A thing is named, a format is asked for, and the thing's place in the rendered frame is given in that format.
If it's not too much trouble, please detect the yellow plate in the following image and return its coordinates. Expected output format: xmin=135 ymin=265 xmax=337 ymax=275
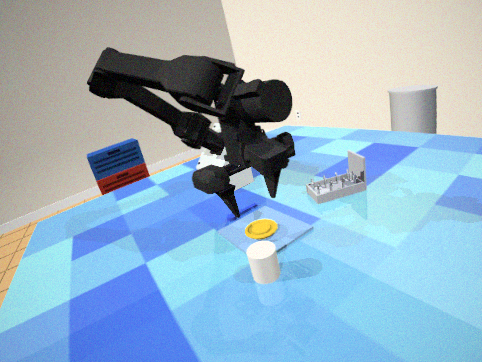
xmin=245 ymin=219 xmax=278 ymax=239

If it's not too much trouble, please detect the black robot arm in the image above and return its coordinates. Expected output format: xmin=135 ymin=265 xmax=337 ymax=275
xmin=87 ymin=47 xmax=295 ymax=176

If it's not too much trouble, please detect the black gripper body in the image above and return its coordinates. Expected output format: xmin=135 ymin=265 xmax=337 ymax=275
xmin=191 ymin=123 xmax=261 ymax=194

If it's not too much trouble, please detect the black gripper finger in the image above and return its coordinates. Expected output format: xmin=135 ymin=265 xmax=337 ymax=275
xmin=264 ymin=169 xmax=282 ymax=198
xmin=216 ymin=184 xmax=240 ymax=218

